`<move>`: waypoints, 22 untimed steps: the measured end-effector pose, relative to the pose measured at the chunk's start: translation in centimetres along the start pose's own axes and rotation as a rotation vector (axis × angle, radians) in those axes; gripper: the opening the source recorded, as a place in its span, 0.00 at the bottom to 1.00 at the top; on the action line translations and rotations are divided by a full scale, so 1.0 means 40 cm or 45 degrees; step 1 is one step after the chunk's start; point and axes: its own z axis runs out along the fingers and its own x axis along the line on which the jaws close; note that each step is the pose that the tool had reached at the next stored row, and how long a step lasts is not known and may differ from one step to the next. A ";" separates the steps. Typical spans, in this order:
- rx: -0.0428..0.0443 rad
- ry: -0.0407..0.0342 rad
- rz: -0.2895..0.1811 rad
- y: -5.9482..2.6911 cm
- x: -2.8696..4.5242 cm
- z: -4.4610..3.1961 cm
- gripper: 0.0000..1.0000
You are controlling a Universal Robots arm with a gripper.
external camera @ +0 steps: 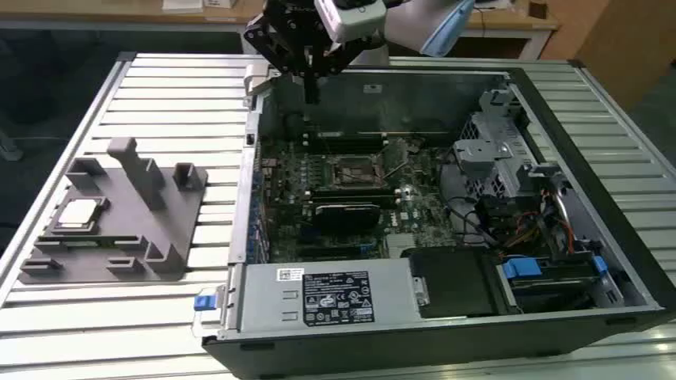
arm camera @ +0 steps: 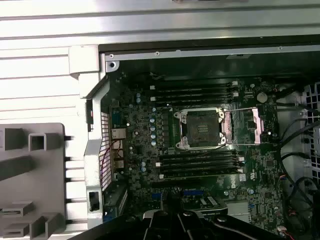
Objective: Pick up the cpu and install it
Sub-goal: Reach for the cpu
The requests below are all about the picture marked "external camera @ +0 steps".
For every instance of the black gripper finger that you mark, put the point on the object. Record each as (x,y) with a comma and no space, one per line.
(316,89)
(270,43)

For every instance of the silver CPU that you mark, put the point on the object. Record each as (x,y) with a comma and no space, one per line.
(79,213)

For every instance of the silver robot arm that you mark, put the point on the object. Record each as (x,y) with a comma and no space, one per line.
(446,29)

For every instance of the CPU socket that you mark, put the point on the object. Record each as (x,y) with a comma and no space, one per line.
(351,174)

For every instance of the white paper box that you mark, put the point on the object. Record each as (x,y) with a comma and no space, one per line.
(219,3)
(182,4)

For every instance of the black graphics card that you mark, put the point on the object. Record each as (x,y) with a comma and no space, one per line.
(346,219)

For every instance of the green motherboard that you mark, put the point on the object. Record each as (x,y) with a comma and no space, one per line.
(288,221)

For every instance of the grey metal drive cage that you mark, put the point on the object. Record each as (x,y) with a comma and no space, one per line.
(483,158)

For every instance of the silver chipset heat sink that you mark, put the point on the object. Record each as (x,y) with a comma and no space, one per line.
(400,242)

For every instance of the small black cube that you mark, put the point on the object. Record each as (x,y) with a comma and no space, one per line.
(538,10)

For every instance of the grey parts rack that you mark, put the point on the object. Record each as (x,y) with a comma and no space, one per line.
(132,241)

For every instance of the green RAM stick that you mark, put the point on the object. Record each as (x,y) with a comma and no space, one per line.
(119,239)

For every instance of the grey power supply unit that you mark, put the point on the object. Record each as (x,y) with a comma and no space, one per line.
(264,305)

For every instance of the grey metal stand foot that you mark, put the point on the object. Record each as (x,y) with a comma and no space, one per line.
(11,146)

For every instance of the blue latch tab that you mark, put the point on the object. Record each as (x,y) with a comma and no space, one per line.
(204,302)

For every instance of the blue disk carrier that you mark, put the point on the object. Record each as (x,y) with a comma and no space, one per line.
(520,269)

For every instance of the wooden cabinet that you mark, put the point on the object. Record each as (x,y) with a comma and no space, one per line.
(634,47)

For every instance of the black PC case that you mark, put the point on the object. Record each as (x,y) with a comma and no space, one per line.
(423,356)

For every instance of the silver case latch bracket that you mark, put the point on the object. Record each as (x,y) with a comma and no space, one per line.
(256,75)

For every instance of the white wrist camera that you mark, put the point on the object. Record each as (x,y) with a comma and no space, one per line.
(348,20)

